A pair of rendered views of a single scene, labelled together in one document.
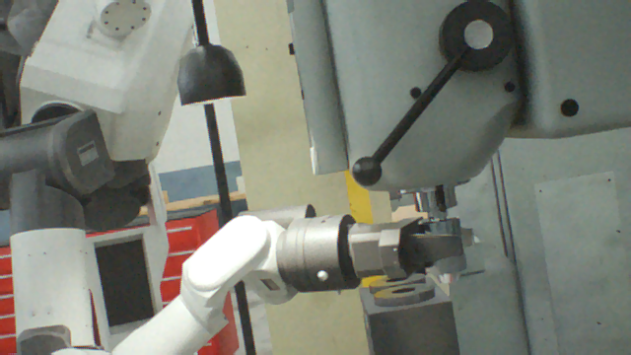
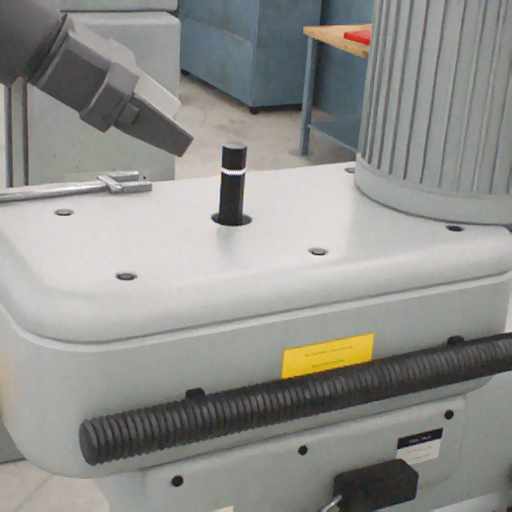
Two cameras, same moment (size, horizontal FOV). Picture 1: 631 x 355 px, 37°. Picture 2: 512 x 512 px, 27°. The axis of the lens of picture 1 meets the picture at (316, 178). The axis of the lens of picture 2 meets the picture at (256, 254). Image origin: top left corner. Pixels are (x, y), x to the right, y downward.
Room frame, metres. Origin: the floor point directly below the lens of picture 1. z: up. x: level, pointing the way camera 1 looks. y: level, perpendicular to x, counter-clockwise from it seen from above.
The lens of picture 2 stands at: (0.25, 0.30, 2.23)
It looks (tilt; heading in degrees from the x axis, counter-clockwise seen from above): 23 degrees down; 330
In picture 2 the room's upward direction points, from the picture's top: 4 degrees clockwise
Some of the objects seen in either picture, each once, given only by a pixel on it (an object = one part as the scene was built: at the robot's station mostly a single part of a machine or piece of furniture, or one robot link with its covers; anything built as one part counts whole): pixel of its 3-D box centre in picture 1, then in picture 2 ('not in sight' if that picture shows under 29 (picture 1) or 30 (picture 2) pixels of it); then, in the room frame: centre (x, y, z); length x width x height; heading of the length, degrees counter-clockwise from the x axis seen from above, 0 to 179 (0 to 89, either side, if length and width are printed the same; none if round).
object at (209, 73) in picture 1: (209, 73); not in sight; (1.02, 0.10, 1.47); 0.07 x 0.07 x 0.06
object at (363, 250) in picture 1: (366, 251); not in sight; (1.08, -0.04, 1.24); 0.13 x 0.12 x 0.10; 157
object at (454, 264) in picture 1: (443, 248); not in sight; (1.05, -0.13, 1.23); 0.05 x 0.05 x 0.05
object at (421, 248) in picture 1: (434, 248); not in sight; (1.02, -0.12, 1.24); 0.06 x 0.02 x 0.03; 67
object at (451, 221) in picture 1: (439, 222); not in sight; (1.05, -0.13, 1.26); 0.05 x 0.05 x 0.01
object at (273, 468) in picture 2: not in sight; (257, 412); (1.05, -0.17, 1.68); 0.34 x 0.24 x 0.10; 90
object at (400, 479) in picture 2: not in sight; (349, 496); (0.91, -0.19, 1.66); 0.12 x 0.04 x 0.04; 90
